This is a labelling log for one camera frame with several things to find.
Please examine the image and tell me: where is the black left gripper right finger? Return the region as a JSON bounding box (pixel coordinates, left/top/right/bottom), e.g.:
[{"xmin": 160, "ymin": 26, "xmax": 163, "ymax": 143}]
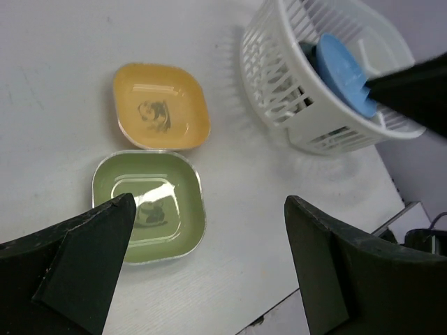
[{"xmin": 284, "ymin": 195, "xmax": 446, "ymax": 334}]

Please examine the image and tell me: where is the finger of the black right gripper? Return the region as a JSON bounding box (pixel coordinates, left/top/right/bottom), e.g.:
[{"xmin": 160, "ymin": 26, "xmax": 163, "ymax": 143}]
[{"xmin": 365, "ymin": 53, "xmax": 446, "ymax": 138}]

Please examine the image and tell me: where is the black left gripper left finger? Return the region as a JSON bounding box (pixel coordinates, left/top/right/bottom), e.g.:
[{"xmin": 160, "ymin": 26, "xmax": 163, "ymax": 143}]
[{"xmin": 1, "ymin": 193, "xmax": 136, "ymax": 334}]

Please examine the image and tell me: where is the light blue round plate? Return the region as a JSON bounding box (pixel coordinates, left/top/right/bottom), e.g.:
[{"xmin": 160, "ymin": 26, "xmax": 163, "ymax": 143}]
[{"xmin": 316, "ymin": 33, "xmax": 376, "ymax": 119}]

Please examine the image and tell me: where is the dark red rimmed round plate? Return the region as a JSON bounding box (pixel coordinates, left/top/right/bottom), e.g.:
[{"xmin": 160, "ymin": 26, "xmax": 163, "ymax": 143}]
[{"xmin": 299, "ymin": 41, "xmax": 317, "ymax": 68}]

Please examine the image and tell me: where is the green square panda dish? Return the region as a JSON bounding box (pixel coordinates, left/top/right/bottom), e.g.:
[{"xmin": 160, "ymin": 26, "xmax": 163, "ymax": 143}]
[{"xmin": 91, "ymin": 150, "xmax": 206, "ymax": 265}]

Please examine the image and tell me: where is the yellow square panda dish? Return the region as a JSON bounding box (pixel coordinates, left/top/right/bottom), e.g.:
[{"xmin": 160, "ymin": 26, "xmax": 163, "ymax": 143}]
[{"xmin": 112, "ymin": 63, "xmax": 211, "ymax": 151}]

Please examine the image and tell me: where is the white plastic dish bin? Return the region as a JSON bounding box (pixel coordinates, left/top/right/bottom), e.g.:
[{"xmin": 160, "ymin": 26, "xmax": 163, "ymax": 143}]
[{"xmin": 240, "ymin": 1, "xmax": 425, "ymax": 155}]

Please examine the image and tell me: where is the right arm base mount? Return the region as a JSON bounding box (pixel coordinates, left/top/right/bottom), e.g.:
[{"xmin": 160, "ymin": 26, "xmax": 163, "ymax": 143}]
[{"xmin": 379, "ymin": 200, "xmax": 447, "ymax": 258}]

